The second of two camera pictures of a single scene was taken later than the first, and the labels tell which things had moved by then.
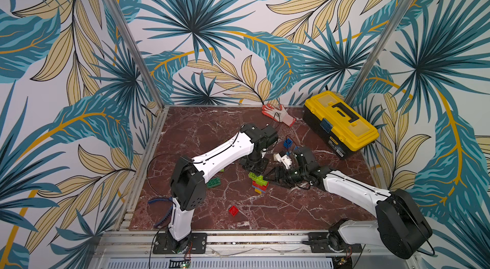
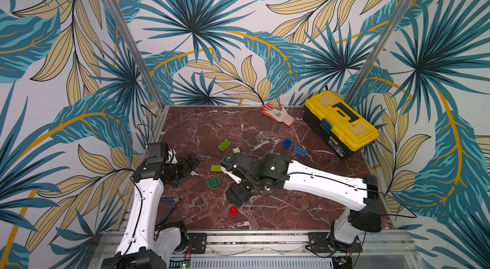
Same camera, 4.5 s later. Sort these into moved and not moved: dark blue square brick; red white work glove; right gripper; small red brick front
Moved: right gripper
Not moved: red white work glove; dark blue square brick; small red brick front
